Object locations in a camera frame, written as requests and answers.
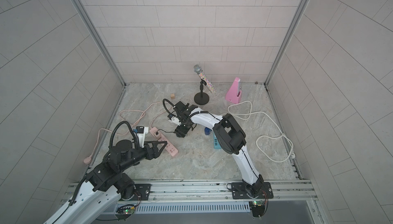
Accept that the teal power strip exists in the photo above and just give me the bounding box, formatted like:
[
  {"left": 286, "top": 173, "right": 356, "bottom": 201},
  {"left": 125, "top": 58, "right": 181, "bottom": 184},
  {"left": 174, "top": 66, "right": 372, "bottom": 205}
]
[{"left": 213, "top": 134, "right": 222, "bottom": 150}]

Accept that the pink power strip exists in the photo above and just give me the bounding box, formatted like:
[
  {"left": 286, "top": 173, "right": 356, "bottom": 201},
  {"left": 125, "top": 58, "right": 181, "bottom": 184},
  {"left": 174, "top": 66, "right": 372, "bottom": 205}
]
[{"left": 149, "top": 127, "right": 179, "bottom": 158}]

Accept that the black charging cable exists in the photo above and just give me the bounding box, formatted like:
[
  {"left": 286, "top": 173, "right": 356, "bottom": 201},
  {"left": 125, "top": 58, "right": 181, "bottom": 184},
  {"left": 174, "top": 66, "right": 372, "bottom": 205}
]
[{"left": 156, "top": 128, "right": 177, "bottom": 137}]

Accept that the left corner aluminium post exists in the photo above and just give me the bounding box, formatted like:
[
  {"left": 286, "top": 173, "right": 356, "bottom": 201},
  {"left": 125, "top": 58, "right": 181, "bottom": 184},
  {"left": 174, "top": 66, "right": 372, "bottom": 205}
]
[{"left": 71, "top": 0, "right": 126, "bottom": 87}]

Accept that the glitter microphone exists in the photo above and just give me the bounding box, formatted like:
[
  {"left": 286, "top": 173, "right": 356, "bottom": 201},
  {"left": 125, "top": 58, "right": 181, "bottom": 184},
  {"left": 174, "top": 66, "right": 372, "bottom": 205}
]
[{"left": 193, "top": 65, "right": 216, "bottom": 93}]

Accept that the pink metronome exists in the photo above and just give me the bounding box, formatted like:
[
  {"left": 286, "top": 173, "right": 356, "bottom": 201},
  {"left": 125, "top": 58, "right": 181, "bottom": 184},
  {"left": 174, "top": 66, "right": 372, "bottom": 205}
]
[{"left": 225, "top": 77, "right": 243, "bottom": 104}]

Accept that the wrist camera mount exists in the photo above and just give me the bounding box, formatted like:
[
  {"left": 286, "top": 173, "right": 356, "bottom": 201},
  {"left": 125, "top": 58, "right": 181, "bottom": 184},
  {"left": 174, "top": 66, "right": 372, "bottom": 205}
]
[
  {"left": 168, "top": 115, "right": 182, "bottom": 126},
  {"left": 134, "top": 126, "right": 149, "bottom": 148}
]

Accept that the right corner aluminium post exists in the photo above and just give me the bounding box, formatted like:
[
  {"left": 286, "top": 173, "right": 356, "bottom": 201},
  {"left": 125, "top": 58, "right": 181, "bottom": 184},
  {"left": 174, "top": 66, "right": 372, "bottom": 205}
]
[{"left": 264, "top": 0, "right": 309, "bottom": 89}]

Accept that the beige power adapter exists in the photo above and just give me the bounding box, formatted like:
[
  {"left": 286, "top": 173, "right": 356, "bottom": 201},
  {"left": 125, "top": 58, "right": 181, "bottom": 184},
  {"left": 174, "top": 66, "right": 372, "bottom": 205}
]
[{"left": 153, "top": 131, "right": 161, "bottom": 140}]

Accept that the black microphone stand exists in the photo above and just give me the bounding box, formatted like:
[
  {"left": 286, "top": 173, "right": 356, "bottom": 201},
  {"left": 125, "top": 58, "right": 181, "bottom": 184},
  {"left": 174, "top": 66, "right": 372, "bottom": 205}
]
[{"left": 194, "top": 80, "right": 209, "bottom": 105}]

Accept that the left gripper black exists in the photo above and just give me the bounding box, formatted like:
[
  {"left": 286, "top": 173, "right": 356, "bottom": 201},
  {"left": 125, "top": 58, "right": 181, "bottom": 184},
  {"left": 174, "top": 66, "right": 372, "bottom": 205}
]
[{"left": 120, "top": 140, "right": 169, "bottom": 172}]

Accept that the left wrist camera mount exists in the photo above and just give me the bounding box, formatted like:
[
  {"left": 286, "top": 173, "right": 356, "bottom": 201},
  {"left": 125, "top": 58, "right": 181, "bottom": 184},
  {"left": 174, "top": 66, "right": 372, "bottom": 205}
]
[{"left": 134, "top": 126, "right": 149, "bottom": 148}]

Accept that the small blue electric shaver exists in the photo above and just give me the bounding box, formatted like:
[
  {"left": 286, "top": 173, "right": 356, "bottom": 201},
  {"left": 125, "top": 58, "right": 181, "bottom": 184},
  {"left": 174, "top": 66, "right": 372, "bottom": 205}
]
[{"left": 204, "top": 127, "right": 212, "bottom": 136}]

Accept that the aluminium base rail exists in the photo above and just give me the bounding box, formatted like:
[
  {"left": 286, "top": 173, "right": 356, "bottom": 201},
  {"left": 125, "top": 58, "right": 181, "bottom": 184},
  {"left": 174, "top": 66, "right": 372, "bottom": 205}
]
[{"left": 66, "top": 180, "right": 318, "bottom": 207}]

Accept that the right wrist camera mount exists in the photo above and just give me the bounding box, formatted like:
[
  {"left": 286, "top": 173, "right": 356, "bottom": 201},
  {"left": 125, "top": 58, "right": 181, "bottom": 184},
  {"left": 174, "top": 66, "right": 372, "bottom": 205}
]
[{"left": 168, "top": 115, "right": 182, "bottom": 126}]

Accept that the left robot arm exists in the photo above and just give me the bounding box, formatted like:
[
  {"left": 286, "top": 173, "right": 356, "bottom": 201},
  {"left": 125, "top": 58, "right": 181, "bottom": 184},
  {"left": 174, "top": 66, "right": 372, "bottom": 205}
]
[{"left": 46, "top": 121, "right": 167, "bottom": 224}]

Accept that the pink power strip cord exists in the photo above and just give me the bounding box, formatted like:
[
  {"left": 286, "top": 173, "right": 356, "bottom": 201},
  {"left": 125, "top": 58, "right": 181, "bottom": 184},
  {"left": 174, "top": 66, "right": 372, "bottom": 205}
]
[{"left": 83, "top": 101, "right": 173, "bottom": 165}]

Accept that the corner aluminium post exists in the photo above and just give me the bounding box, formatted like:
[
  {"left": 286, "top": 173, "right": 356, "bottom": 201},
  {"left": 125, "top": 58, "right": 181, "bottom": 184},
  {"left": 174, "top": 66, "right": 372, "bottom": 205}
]
[
  {"left": 264, "top": 0, "right": 309, "bottom": 89},
  {"left": 71, "top": 0, "right": 126, "bottom": 87}
]

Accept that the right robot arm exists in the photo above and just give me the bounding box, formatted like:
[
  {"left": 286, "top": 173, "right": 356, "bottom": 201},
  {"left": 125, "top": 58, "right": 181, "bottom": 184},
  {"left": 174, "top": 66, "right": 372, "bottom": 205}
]
[{"left": 162, "top": 99, "right": 273, "bottom": 199}]

